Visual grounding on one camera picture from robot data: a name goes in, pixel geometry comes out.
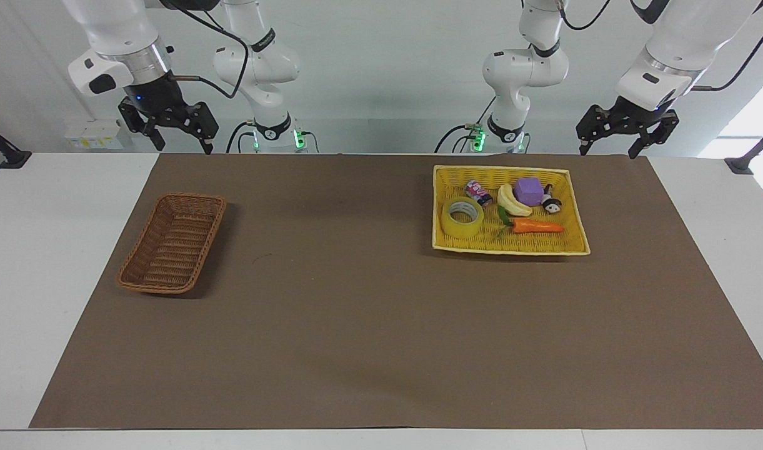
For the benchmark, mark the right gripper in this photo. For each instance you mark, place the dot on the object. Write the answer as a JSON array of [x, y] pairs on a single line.
[[156, 97]]

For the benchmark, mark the yellow tape roll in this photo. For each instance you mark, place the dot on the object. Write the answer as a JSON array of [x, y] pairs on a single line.
[[462, 225]]

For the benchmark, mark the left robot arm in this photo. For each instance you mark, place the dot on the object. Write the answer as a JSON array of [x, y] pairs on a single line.
[[525, 69]]

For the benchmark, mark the panda toy figure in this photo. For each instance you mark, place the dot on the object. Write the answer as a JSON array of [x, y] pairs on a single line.
[[550, 202]]

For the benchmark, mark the yellow woven basket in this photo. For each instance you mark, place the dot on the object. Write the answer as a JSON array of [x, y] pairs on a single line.
[[512, 240]]

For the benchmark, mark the small printed can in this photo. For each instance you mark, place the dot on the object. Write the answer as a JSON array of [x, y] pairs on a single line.
[[479, 192]]

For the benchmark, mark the purple polyhedron block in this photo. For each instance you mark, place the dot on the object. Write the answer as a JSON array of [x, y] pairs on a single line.
[[528, 190]]

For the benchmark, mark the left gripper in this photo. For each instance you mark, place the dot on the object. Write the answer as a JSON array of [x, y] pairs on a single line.
[[637, 114]]

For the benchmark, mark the toy carrot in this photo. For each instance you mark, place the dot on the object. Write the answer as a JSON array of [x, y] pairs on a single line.
[[537, 227]]

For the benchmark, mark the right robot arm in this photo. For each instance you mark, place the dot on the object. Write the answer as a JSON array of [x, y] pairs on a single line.
[[259, 62]]

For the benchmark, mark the toy banana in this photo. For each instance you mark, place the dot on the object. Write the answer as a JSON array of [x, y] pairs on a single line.
[[509, 201]]

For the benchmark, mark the brown wicker basket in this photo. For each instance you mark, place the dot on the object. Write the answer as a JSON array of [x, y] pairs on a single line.
[[172, 247]]

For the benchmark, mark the black stand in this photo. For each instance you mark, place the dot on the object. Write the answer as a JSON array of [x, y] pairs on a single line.
[[753, 153], [3, 153]]

